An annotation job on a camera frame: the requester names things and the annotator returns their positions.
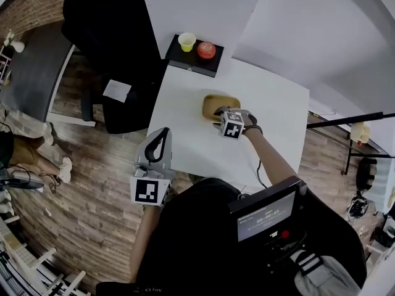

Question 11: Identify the person's left forearm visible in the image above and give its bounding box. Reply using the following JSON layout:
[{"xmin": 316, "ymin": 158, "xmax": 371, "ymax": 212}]
[{"xmin": 128, "ymin": 205, "xmax": 162, "ymax": 284}]

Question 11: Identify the black box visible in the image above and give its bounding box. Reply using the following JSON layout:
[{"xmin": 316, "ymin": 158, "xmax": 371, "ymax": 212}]
[{"xmin": 165, "ymin": 34, "xmax": 225, "ymax": 79}]

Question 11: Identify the white table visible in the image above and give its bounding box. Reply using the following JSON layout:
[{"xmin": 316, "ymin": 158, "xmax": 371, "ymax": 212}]
[{"xmin": 147, "ymin": 57, "xmax": 310, "ymax": 194}]

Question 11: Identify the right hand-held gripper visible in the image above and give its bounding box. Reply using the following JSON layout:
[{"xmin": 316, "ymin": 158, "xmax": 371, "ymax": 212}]
[{"xmin": 212, "ymin": 106, "xmax": 259, "ymax": 141}]

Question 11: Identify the black office chair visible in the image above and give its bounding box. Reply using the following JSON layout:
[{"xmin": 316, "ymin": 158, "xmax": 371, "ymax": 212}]
[{"xmin": 60, "ymin": 0, "xmax": 169, "ymax": 134}]

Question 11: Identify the black chest-mounted monitor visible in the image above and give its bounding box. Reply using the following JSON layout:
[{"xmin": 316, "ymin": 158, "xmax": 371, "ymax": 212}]
[{"xmin": 227, "ymin": 176, "xmax": 308, "ymax": 243}]

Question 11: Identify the person's right forearm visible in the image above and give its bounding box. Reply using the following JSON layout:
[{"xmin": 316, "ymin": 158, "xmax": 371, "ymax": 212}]
[{"xmin": 245, "ymin": 129, "xmax": 299, "ymax": 186}]

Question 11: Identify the grey bag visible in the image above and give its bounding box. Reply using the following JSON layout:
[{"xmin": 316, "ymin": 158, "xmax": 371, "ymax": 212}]
[{"xmin": 289, "ymin": 250, "xmax": 362, "ymax": 296}]

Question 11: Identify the red apple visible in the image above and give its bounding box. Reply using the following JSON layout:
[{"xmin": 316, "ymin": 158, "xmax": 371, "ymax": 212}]
[{"xmin": 197, "ymin": 41, "xmax": 217, "ymax": 60}]

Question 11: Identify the grey device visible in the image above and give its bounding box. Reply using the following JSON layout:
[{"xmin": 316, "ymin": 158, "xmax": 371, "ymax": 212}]
[{"xmin": 0, "ymin": 169, "xmax": 44, "ymax": 191}]

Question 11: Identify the dark desk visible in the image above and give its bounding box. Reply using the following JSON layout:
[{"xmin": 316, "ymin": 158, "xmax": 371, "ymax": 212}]
[{"xmin": 0, "ymin": 26, "xmax": 97, "ymax": 128}]

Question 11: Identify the cream plastic object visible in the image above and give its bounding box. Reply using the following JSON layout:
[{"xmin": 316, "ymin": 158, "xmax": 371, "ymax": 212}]
[{"xmin": 351, "ymin": 122, "xmax": 372, "ymax": 144}]

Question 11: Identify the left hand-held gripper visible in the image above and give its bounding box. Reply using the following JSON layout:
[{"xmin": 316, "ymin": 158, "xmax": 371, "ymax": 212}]
[{"xmin": 130, "ymin": 127, "xmax": 177, "ymax": 208}]

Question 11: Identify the yellow paper cup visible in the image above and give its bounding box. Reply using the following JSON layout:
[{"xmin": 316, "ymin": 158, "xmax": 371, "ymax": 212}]
[{"xmin": 178, "ymin": 31, "xmax": 197, "ymax": 53}]

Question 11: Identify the black cable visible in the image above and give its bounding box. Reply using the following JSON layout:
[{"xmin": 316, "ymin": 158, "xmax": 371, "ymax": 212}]
[{"xmin": 256, "ymin": 158, "xmax": 268, "ymax": 189}]

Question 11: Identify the white paper sheet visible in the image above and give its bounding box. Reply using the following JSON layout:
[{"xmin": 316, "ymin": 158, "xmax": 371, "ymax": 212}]
[{"xmin": 102, "ymin": 79, "xmax": 133, "ymax": 103}]

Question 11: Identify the white-clothed round table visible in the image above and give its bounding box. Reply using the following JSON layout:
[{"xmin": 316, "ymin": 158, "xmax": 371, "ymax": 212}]
[{"xmin": 370, "ymin": 157, "xmax": 395, "ymax": 210}]

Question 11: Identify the white wooden rack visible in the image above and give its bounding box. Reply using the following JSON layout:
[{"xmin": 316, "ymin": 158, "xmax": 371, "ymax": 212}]
[{"xmin": 0, "ymin": 217, "xmax": 88, "ymax": 296}]

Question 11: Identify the white vase with flowers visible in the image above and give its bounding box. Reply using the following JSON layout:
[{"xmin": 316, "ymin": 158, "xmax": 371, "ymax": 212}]
[{"xmin": 2, "ymin": 29, "xmax": 26, "ymax": 54}]

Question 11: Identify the tan shallow bowl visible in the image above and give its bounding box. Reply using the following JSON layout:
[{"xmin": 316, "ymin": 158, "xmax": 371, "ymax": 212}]
[{"xmin": 202, "ymin": 94, "xmax": 242, "ymax": 123}]

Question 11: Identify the black bag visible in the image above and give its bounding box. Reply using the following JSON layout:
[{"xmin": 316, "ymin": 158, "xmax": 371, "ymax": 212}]
[{"xmin": 355, "ymin": 157, "xmax": 378, "ymax": 191}]

